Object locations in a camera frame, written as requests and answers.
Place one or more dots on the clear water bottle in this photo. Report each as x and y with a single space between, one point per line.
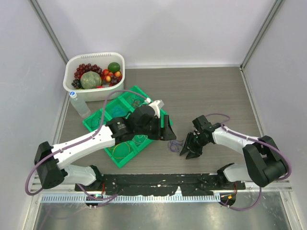
79 104

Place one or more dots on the green melon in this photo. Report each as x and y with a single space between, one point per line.
90 80

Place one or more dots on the green compartment tray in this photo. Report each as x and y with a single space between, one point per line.
124 158

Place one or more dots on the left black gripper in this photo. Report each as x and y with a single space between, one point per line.
161 133

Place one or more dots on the red yellow cherries bunch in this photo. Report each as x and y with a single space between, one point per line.
110 78

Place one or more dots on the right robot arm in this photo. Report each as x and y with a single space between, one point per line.
264 163

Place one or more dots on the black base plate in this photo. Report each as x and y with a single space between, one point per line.
190 184

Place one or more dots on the green lime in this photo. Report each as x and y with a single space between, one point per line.
113 67

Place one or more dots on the dark grape bunch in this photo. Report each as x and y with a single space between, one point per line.
76 83

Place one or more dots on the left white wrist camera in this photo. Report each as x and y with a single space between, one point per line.
157 105

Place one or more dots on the white plastic basket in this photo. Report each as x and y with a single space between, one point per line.
102 60

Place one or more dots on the white slotted cable duct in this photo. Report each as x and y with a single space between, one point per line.
82 198

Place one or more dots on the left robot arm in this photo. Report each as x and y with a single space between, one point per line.
54 163

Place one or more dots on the red grape bunch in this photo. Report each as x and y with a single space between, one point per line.
84 68

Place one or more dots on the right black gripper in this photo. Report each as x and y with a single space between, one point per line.
188 143

